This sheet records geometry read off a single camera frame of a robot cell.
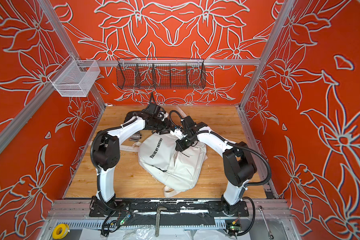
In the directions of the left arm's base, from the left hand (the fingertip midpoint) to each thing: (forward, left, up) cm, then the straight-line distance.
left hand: (175, 128), depth 90 cm
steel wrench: (-49, -47, -12) cm, 69 cm away
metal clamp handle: (-42, +5, -12) cm, 44 cm away
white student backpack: (-20, +5, -10) cm, 23 cm away
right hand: (-12, -1, -3) cm, 12 cm away
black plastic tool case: (+20, +35, -10) cm, 41 cm away
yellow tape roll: (-53, +50, -13) cm, 74 cm away
